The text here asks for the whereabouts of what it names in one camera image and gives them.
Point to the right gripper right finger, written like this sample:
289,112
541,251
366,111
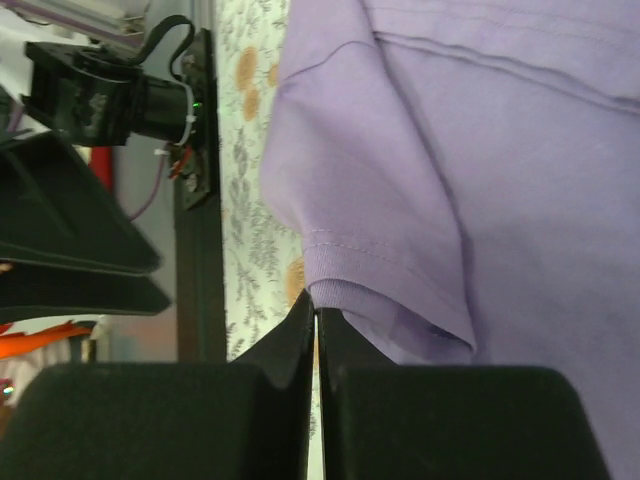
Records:
384,421

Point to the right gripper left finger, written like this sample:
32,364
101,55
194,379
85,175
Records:
246,419

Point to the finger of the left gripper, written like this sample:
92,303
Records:
30,291
56,212

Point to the purple t shirt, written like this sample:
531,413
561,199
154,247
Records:
464,176

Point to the floral patterned table mat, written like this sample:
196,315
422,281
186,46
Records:
264,272

